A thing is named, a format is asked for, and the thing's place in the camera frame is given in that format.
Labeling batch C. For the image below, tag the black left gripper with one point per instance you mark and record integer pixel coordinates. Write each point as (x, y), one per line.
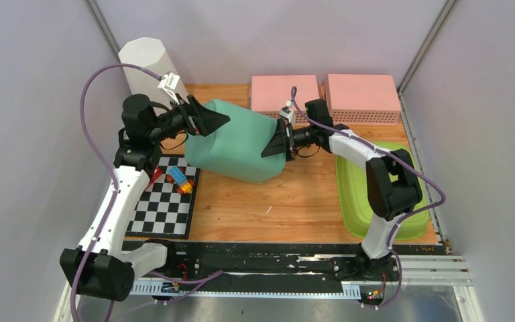
(198, 120)

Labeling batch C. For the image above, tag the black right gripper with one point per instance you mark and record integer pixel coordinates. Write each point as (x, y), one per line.
(282, 141)

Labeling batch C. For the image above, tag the mint green trash bin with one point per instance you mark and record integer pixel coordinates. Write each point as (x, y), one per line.
(234, 150)

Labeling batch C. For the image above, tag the pink perforated plastic basket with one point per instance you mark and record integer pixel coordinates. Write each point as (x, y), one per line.
(268, 94)

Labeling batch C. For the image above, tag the white translucent bin liner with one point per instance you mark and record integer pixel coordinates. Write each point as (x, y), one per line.
(151, 54)

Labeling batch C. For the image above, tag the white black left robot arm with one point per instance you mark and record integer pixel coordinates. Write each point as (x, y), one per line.
(97, 267)

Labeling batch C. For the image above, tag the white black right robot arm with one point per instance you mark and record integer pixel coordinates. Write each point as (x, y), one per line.
(393, 187)

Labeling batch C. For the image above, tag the blue yellow toy car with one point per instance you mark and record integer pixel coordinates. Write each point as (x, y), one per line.
(176, 175)

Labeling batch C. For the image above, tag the red white toy block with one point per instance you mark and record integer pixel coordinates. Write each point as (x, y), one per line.
(155, 176)

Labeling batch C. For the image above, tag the black white checkerboard mat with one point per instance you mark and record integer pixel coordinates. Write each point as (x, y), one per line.
(162, 212)

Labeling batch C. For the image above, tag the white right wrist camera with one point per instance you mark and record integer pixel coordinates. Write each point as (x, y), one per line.
(287, 114)

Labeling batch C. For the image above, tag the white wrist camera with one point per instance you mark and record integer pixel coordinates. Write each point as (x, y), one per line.
(287, 114)
(168, 84)

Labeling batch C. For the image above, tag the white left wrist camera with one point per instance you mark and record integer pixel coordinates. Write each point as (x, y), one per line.
(168, 84)

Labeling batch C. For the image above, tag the left aluminium frame post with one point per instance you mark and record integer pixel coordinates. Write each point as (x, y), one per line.
(103, 28)

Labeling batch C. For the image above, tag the aluminium frame post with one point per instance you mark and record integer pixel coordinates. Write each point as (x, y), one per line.
(103, 28)
(430, 38)

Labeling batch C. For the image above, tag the right aluminium frame post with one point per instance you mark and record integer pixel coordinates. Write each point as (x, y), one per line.
(430, 38)

